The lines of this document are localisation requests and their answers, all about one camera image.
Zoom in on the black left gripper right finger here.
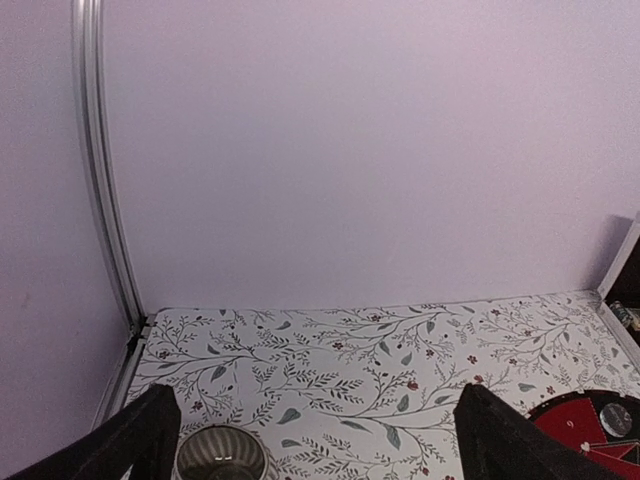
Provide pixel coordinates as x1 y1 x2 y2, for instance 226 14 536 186
454 384 620 480

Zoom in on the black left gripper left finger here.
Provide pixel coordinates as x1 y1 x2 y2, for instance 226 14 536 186
11 384 181 480

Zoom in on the black white dealer button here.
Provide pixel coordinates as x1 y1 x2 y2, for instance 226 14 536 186
599 402 632 438

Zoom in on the striped grey ceramic cup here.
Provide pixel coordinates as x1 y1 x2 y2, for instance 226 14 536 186
175 425 280 480

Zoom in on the round red black poker mat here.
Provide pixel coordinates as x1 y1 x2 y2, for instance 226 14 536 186
529 390 639 479

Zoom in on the left poker chip row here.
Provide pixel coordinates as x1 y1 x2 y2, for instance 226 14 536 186
609 301 640 331

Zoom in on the left aluminium frame post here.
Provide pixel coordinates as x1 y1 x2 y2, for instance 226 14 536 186
71 1 146 338

